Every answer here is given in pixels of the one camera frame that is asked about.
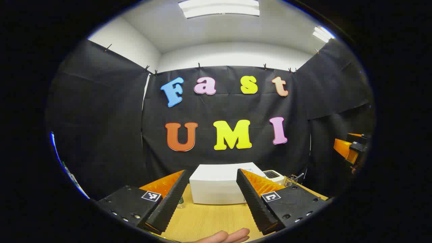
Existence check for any white microwave oven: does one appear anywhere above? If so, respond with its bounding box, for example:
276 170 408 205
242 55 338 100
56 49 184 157
189 163 267 205

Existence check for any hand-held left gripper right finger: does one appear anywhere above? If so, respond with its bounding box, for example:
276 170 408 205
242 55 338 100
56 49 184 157
236 168 333 236

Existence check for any long ceiling light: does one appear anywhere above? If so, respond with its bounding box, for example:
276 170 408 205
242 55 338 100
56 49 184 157
178 0 260 19

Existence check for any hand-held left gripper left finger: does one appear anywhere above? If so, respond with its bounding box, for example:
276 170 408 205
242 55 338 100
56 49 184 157
90 169 189 235

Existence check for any black backdrop cloth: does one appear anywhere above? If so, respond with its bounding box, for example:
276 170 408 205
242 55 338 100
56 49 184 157
46 38 376 201

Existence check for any wire mesh basket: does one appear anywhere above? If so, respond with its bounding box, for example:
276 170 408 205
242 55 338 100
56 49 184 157
285 175 302 188

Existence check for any small ceiling light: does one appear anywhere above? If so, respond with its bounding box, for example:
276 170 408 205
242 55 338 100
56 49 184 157
312 26 334 43

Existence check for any cream toaster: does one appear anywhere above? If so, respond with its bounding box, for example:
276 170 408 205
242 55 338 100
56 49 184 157
263 170 287 186

